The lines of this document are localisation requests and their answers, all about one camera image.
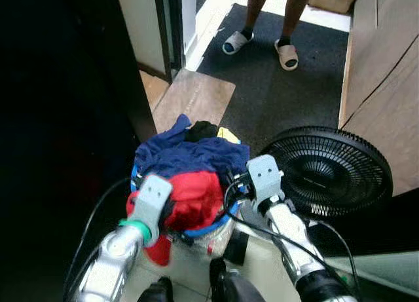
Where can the red garment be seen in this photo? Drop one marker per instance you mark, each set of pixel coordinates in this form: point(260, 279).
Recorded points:
point(196, 197)

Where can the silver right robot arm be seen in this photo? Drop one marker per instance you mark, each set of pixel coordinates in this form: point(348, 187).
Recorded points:
point(288, 230)

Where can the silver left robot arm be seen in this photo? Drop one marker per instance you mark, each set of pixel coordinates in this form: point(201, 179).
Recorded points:
point(114, 256)

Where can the yellow cloth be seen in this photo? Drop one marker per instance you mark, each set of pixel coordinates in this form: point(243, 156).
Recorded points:
point(228, 135)

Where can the dark blue garment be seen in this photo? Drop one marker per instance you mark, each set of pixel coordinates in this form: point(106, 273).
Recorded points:
point(190, 158)

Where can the clear blue-rimmed laundry basket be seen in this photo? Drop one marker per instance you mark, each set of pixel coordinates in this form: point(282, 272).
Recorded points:
point(213, 242)

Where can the black garment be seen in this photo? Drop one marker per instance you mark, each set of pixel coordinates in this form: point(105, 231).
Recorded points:
point(201, 132)

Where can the black round floor fan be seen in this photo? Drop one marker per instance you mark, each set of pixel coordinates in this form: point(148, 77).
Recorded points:
point(327, 171)

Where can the black left robot leg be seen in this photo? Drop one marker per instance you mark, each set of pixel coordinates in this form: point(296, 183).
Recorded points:
point(157, 291)

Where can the black robot leg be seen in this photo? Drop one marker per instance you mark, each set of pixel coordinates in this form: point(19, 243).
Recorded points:
point(232, 285)
point(157, 291)

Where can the dark grey floor mat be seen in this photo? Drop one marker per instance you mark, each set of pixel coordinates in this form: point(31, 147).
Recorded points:
point(281, 99)

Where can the wooden floor board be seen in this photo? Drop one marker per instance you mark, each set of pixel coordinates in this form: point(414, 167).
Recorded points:
point(193, 99)

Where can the black right robot leg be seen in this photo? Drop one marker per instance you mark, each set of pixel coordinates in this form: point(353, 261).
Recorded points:
point(232, 285)

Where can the beige slipper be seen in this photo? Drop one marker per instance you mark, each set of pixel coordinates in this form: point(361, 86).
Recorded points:
point(287, 56)

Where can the pale blue-grey slipper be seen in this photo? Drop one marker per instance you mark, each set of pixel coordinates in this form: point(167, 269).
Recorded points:
point(237, 42)

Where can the pale green panel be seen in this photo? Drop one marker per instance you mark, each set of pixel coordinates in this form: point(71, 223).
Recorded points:
point(380, 270)

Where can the wooden cabinet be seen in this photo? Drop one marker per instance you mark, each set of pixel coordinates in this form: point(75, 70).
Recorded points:
point(386, 92)

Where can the person's right leg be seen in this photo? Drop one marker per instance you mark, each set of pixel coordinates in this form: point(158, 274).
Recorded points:
point(255, 7)

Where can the person's leg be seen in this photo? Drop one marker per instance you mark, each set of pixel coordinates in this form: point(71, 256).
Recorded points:
point(293, 10)
point(255, 7)

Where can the person's left leg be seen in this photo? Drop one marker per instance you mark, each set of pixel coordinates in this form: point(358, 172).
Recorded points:
point(293, 10)

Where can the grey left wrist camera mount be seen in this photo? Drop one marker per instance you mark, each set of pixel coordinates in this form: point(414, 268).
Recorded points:
point(152, 200)

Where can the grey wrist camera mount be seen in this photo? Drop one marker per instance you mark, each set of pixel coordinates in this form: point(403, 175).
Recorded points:
point(265, 177)
point(152, 200)

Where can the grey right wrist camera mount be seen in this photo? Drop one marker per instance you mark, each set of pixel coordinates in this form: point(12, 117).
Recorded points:
point(265, 177)

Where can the white door with dark frame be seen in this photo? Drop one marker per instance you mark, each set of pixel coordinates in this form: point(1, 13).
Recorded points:
point(147, 27)

